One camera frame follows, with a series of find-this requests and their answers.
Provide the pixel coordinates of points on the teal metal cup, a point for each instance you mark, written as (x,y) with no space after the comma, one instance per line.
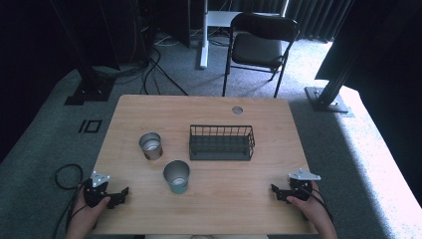
(176,177)

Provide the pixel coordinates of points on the person's left hand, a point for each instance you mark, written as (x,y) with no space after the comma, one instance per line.
(83,220)

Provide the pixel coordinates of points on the dark upright panel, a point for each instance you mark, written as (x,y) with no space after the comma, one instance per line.
(174,20)

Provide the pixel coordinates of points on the black metal stand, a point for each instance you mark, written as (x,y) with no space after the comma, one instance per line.
(89,91)
(326,99)

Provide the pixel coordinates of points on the silver metal cup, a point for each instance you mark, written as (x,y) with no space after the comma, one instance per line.
(151,145)

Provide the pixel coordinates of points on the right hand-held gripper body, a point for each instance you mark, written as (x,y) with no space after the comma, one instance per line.
(300,186)

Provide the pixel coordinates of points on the person's right hand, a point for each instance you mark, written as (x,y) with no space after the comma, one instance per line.
(312,209)

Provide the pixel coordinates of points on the black folding chair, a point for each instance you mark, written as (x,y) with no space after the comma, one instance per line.
(257,49)

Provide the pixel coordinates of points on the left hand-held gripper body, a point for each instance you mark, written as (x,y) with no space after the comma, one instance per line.
(94,194)

